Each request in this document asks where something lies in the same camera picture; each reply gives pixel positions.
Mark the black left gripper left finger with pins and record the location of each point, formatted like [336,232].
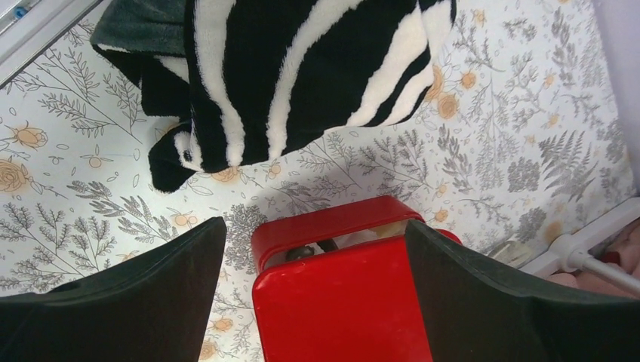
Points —
[153,307]

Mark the metal clothes rack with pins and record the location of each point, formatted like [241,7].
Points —
[571,252]

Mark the red box lid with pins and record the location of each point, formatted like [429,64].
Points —
[351,305]

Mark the zebra striped cloth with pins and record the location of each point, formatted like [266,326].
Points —
[251,81]

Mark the red box with liner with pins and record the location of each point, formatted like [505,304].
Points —
[278,236]

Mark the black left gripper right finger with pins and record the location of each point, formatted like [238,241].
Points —
[477,309]

